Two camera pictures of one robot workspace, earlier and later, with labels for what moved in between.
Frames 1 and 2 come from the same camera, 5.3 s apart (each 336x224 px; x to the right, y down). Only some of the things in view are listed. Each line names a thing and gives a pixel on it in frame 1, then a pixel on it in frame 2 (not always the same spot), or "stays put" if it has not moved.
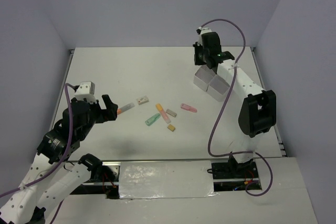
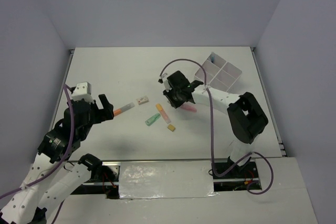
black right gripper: [197, 61] → [175, 103]
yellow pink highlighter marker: [163, 113] stays put
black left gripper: [110, 113] stays put
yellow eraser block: [171, 127] stays put
